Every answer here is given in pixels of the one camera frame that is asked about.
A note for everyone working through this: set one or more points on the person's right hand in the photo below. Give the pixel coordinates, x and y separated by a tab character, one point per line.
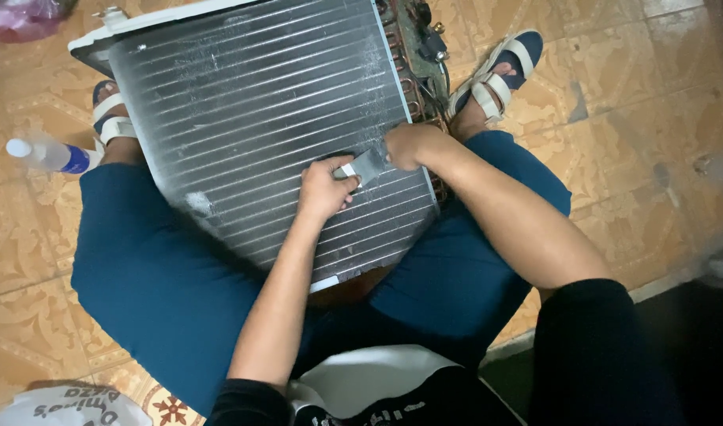
418	145

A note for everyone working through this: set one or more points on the person's left hand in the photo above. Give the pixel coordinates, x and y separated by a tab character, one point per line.
320	189

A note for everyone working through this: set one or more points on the person's left fingers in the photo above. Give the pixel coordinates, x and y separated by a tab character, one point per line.
345	192

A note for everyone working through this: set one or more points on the person's right fingers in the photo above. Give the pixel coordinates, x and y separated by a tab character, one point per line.
395	152

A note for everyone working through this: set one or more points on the grey metal fin comb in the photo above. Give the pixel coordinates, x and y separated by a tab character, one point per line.
367	167

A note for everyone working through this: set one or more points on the air conditioner condenser unit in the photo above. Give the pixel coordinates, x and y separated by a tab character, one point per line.
249	106

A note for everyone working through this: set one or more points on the person's right blue white sandal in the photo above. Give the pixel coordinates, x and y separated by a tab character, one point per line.
503	65

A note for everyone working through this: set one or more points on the person's blue white sandal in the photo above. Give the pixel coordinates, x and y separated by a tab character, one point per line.
110	121
503	65

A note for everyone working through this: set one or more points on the person's blue trousers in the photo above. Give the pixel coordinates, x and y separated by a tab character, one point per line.
160	278

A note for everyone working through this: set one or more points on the person's left blue white sandal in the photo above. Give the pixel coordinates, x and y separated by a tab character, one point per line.
110	121

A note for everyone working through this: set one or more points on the person's black shirt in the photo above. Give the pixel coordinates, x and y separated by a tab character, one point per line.
592	355

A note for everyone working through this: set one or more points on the clear spray bottle blue label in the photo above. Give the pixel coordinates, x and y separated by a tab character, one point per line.
53	156

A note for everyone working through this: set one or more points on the white printed plastic bag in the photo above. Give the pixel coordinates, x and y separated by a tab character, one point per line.
71	408

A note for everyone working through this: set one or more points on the pink plastic bag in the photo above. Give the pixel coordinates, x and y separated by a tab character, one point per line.
18	18

